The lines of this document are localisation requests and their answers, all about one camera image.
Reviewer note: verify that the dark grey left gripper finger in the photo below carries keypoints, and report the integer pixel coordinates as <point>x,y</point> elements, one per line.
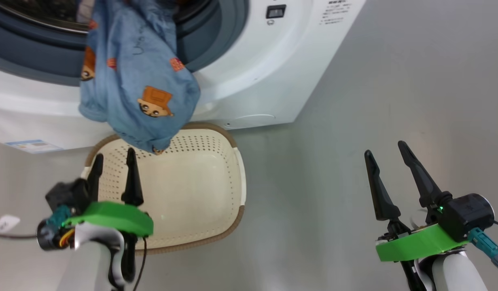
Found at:
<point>94,182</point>
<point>132,186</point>

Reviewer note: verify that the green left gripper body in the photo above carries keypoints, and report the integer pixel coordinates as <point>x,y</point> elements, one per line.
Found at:
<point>111,216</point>

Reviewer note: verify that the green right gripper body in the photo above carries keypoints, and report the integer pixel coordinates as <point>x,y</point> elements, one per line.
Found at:
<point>418,244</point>

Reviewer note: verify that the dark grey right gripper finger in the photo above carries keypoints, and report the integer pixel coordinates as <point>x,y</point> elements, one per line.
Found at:
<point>424,182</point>
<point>382,198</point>

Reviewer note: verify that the blue cartoon print garment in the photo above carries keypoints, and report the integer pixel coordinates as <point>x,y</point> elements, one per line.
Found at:
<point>143,60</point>

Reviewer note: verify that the white garment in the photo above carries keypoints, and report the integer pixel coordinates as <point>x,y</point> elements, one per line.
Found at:
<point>85,10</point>

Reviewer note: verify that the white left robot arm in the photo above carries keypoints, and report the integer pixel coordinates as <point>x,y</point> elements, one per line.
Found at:
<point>87,262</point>

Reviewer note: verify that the white front-load washing machine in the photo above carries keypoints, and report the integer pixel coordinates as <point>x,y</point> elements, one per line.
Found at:
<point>273,72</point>

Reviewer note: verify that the washing machine drum opening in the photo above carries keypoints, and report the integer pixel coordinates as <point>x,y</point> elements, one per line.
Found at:
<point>38,12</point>

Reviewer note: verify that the black door latch socket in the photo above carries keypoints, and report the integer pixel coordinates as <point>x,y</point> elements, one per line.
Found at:
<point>276,11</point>

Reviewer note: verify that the cream perforated laundry basket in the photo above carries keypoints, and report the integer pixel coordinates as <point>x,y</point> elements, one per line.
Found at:
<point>192,194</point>

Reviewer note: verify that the blue energy label sticker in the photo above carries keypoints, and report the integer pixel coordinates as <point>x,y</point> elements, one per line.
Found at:
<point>34,146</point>

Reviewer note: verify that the round white filter cover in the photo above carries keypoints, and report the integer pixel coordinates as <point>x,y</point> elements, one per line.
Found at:
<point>248,121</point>

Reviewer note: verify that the printed instruction text label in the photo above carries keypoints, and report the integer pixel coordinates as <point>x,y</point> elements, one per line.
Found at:
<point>335,12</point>

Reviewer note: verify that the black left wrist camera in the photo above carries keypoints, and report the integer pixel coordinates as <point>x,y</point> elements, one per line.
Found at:
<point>68,194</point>

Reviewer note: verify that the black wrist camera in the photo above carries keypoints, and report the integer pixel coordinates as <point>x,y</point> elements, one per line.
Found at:
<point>68,194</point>
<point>467,214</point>

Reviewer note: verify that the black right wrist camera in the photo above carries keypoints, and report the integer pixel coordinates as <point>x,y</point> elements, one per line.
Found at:
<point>467,214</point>

